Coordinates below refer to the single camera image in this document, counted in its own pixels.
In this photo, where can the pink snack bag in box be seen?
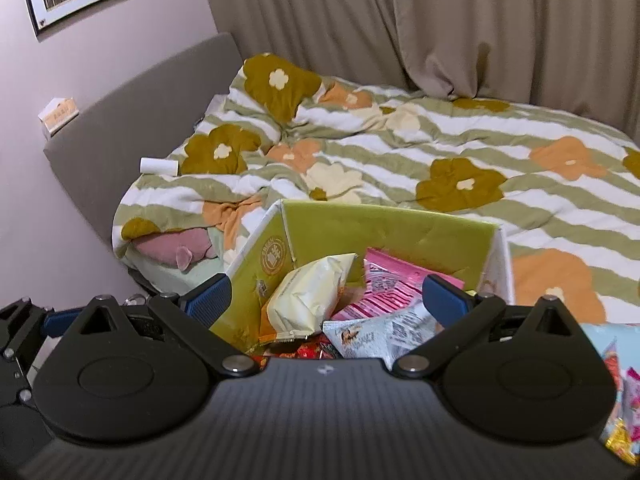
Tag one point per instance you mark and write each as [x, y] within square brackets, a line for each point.
[391, 285]

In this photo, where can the beige curtain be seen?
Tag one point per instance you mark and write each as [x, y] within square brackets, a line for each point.
[581, 56]

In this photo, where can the silver white snack bag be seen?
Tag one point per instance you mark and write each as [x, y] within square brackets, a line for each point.
[386, 337]

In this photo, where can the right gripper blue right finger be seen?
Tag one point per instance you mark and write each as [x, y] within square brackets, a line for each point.
[445, 302]

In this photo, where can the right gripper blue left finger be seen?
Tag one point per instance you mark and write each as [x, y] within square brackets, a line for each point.
[209, 300]

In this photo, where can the pale green snack bag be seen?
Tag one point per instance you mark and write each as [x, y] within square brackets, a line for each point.
[304, 299]

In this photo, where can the grey bed headboard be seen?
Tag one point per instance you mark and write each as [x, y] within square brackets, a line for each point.
[96, 156]

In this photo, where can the green striped floral duvet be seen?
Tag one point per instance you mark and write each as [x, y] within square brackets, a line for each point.
[564, 188]

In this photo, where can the red snack bag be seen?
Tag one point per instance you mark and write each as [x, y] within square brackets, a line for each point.
[316, 347]

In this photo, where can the white roll on bed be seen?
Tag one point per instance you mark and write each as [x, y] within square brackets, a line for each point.
[159, 166]

